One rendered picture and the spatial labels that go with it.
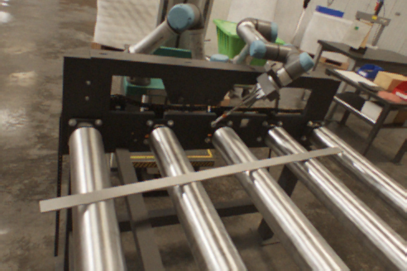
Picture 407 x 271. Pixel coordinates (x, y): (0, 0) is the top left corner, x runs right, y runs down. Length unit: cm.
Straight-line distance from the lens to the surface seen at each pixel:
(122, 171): 124
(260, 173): 118
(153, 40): 167
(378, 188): 154
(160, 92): 196
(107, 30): 477
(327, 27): 801
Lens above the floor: 156
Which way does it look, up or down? 25 degrees down
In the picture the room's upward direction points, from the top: 15 degrees clockwise
